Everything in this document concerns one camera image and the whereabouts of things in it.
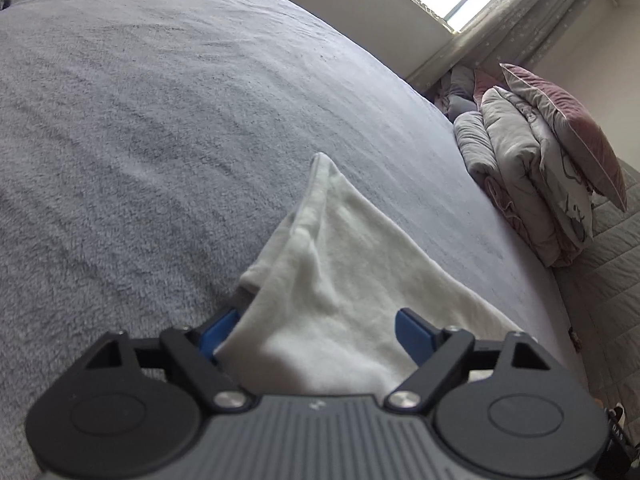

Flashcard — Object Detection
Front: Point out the right side window curtain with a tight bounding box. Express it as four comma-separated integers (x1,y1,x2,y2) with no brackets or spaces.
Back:
407,0,592,94

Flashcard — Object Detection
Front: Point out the grey bed sheet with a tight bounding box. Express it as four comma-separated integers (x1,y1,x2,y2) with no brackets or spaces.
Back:
1,0,585,479

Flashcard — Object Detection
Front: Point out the small grey cushion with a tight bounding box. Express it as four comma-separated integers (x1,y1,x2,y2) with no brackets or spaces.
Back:
434,65,503,122

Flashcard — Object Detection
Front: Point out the cream long sleeve sweatshirt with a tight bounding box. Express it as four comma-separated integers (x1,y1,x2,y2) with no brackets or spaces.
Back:
215,154,515,399

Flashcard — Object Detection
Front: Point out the folded grey pink quilt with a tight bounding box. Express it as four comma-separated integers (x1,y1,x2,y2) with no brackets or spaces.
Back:
454,87,593,268

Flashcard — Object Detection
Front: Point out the grey pink pillow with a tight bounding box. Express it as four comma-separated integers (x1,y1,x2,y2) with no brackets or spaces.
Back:
500,63,628,212

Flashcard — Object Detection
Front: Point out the grey quilted headboard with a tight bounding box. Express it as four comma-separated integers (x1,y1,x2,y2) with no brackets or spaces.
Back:
554,162,639,444

